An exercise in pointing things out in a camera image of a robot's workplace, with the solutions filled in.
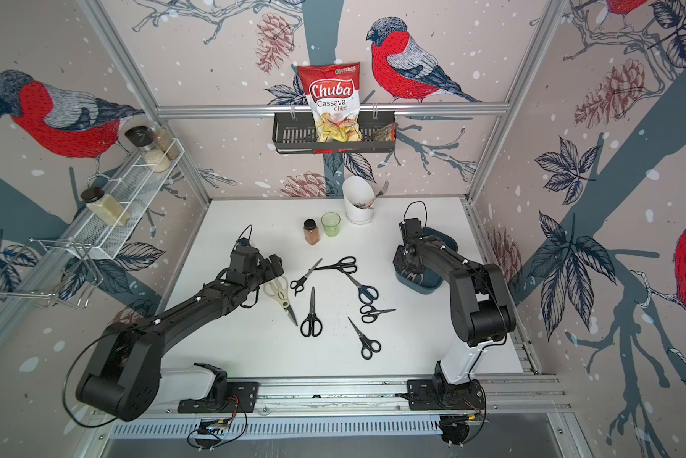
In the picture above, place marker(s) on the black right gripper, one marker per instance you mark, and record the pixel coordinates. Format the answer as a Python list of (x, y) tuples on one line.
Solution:
[(397, 262)]

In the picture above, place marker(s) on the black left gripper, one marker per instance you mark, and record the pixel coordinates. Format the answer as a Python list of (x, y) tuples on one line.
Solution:
[(270, 272)]

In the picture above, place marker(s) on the cream kitchen shears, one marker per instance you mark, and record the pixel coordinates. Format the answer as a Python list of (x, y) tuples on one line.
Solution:
[(278, 289)]

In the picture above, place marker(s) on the small black scissors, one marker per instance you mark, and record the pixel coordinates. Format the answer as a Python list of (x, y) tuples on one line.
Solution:
[(370, 314), (297, 286)]

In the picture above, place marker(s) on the blue handled scissors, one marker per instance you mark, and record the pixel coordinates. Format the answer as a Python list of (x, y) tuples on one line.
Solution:
[(367, 294)]

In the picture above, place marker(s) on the black scissors wide handles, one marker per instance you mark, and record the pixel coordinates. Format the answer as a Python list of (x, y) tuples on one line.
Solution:
[(345, 265)]

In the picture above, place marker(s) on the large black scissors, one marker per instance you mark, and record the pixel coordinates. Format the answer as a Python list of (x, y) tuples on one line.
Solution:
[(311, 327)]

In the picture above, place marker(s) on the black scissors front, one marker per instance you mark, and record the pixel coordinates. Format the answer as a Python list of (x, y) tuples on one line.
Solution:
[(369, 346)]

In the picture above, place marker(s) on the pink handled scissors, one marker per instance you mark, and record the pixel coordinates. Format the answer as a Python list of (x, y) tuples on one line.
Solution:
[(416, 278)]

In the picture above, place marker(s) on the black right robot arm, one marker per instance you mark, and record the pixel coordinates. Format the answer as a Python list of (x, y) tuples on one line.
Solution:
[(481, 307)]

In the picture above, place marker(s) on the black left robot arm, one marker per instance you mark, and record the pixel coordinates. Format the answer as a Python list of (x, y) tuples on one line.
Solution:
[(123, 375)]

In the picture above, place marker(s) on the brown spice jar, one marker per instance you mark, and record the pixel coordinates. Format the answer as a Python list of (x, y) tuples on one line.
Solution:
[(311, 231)]

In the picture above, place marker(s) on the white utensil holder cup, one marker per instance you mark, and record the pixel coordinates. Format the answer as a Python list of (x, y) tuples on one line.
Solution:
[(357, 194)]

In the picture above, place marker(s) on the green translucent cup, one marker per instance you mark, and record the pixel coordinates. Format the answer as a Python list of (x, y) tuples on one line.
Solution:
[(331, 223)]

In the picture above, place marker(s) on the clear glass jar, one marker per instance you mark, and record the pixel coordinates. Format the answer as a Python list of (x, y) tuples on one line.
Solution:
[(164, 140)]

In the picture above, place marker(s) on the yellow liquid glass bottle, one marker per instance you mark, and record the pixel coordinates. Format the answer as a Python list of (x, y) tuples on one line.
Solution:
[(105, 207)]

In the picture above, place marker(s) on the black lid spice grinder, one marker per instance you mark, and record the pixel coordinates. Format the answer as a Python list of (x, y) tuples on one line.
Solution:
[(142, 138)]

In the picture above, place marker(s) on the red Chuba chips bag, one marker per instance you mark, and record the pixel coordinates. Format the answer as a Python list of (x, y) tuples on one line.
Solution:
[(332, 93)]

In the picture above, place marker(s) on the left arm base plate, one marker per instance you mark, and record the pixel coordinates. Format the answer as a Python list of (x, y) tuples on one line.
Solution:
[(224, 398)]

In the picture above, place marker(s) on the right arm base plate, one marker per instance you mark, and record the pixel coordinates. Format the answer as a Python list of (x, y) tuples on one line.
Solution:
[(424, 394)]

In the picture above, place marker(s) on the black wire wall basket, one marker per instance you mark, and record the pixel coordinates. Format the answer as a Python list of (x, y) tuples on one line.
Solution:
[(296, 134)]

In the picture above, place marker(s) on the white wire wall shelf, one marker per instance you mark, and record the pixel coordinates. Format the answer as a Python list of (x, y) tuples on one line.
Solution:
[(134, 186)]

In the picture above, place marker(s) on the chrome wire rack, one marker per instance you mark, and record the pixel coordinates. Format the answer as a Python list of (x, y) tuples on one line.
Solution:
[(47, 273)]

